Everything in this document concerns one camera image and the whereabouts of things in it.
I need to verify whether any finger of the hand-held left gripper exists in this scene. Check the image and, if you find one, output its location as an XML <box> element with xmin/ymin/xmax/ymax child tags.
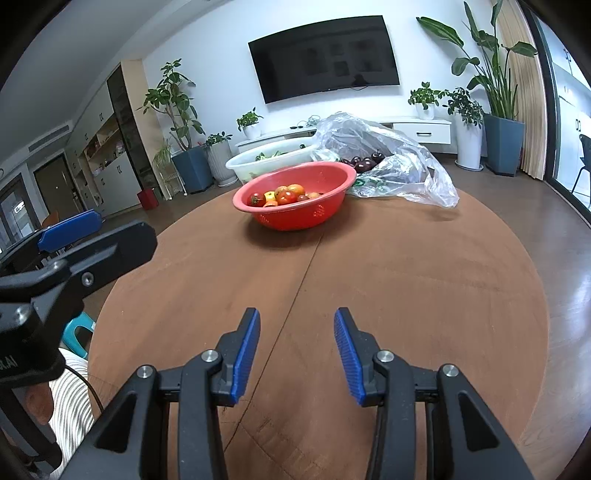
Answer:
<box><xmin>0</xmin><ymin>220</ymin><xmax>159</xmax><ymax>320</ymax></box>
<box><xmin>0</xmin><ymin>209</ymin><xmax>103</xmax><ymax>274</ymax></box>

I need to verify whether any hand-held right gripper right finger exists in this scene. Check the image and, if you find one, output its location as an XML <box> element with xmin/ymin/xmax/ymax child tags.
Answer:
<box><xmin>333</xmin><ymin>307</ymin><xmax>527</xmax><ymax>480</ymax></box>

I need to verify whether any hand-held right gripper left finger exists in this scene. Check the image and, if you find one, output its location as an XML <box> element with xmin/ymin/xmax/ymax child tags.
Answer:
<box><xmin>60</xmin><ymin>307</ymin><xmax>262</xmax><ymax>480</ymax></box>

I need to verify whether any red plastic colander bowl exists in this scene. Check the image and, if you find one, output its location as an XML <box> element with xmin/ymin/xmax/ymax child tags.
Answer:
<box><xmin>232</xmin><ymin>161</ymin><xmax>357</xmax><ymax>232</ymax></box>

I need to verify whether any person's left hand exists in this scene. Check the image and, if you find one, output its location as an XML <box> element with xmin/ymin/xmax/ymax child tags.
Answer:
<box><xmin>22</xmin><ymin>382</ymin><xmax>55</xmax><ymax>426</ymax></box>

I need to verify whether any teal plastic stool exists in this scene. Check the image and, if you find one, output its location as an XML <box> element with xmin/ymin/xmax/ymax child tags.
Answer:
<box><xmin>60</xmin><ymin>311</ymin><xmax>98</xmax><ymax>361</ymax></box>

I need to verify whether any red waste bin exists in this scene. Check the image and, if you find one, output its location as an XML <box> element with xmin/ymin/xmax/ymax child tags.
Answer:
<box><xmin>137</xmin><ymin>187</ymin><xmax>160</xmax><ymax>212</ymax></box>

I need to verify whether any dark glass display cabinet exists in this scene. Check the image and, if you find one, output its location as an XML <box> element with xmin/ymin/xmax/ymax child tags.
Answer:
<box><xmin>106</xmin><ymin>65</ymin><xmax>155</xmax><ymax>190</ymax></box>

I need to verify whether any spider plant on white stand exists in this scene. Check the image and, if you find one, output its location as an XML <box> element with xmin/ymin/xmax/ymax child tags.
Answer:
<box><xmin>151</xmin><ymin>141</ymin><xmax>186</xmax><ymax>199</ymax></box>

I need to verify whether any leafy tree in blue pot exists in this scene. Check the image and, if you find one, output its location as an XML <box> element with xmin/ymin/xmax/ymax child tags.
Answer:
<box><xmin>137</xmin><ymin>59</ymin><xmax>214</xmax><ymax>195</ymax></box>

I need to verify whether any plant in grey pot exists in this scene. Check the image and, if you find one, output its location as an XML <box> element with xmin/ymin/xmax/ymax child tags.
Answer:
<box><xmin>203</xmin><ymin>132</ymin><xmax>237</xmax><ymax>188</ymax></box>

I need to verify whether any white plastic basin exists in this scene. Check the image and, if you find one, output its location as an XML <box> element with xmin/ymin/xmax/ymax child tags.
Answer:
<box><xmin>225</xmin><ymin>148</ymin><xmax>319</xmax><ymax>186</ymax></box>

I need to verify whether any green printed plastic bag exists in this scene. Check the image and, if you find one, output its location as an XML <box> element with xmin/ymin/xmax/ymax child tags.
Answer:
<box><xmin>346</xmin><ymin>174</ymin><xmax>416</xmax><ymax>199</ymax></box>

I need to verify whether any small plant in white pot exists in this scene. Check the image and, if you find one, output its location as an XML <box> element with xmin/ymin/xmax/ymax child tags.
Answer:
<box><xmin>236</xmin><ymin>107</ymin><xmax>264</xmax><ymax>140</ymax></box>
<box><xmin>407</xmin><ymin>82</ymin><xmax>446</xmax><ymax>121</ymax></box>

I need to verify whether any pile of dark plums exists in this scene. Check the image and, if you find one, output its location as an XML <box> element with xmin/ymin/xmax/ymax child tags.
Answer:
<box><xmin>341</xmin><ymin>152</ymin><xmax>386</xmax><ymax>175</ymax></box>

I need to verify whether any clear plastic bag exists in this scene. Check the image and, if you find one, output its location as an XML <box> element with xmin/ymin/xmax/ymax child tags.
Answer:
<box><xmin>310</xmin><ymin>112</ymin><xmax>460</xmax><ymax>209</ymax></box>

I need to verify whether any white floating tv cabinet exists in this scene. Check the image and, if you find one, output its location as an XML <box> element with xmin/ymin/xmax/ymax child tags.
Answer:
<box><xmin>236</xmin><ymin>116</ymin><xmax>452</xmax><ymax>155</ymax></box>

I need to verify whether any bushy plant in white pot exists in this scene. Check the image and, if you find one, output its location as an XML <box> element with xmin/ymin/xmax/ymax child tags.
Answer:
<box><xmin>445</xmin><ymin>88</ymin><xmax>485</xmax><ymax>171</ymax></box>

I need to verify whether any tall plant in blue pot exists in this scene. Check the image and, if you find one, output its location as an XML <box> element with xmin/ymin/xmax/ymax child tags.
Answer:
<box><xmin>416</xmin><ymin>0</ymin><xmax>539</xmax><ymax>177</ymax></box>

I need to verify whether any black patio chair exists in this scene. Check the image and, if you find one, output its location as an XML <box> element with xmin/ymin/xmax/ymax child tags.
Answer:
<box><xmin>570</xmin><ymin>134</ymin><xmax>591</xmax><ymax>197</ymax></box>

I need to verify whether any beige curtain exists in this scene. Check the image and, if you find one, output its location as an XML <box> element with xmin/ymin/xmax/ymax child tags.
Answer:
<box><xmin>494</xmin><ymin>0</ymin><xmax>548</xmax><ymax>182</ymax></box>

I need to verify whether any white balcony cabinet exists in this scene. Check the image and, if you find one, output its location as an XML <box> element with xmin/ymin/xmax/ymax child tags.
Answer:
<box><xmin>551</xmin><ymin>46</ymin><xmax>591</xmax><ymax>139</ymax></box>

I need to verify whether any white wall storage cabinet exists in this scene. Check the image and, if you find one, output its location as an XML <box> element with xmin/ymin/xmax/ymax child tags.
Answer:
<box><xmin>67</xmin><ymin>99</ymin><xmax>144</xmax><ymax>217</ymax></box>

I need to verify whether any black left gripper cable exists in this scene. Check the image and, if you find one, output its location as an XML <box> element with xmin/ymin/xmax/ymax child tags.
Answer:
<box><xmin>62</xmin><ymin>362</ymin><xmax>103</xmax><ymax>416</ymax></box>

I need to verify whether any black wall television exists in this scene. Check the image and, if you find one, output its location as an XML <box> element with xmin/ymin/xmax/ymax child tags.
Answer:
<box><xmin>248</xmin><ymin>15</ymin><xmax>400</xmax><ymax>104</ymax></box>

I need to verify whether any black sliding door frame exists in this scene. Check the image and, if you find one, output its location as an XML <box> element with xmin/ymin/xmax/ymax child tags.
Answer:
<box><xmin>526</xmin><ymin>0</ymin><xmax>591</xmax><ymax>217</ymax></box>

